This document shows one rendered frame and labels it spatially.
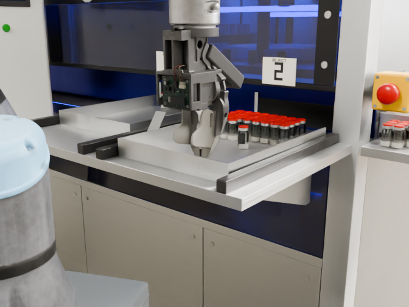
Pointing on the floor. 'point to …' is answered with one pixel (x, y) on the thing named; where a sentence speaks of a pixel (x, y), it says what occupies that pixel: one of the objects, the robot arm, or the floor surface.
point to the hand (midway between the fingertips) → (204, 153)
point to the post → (371, 56)
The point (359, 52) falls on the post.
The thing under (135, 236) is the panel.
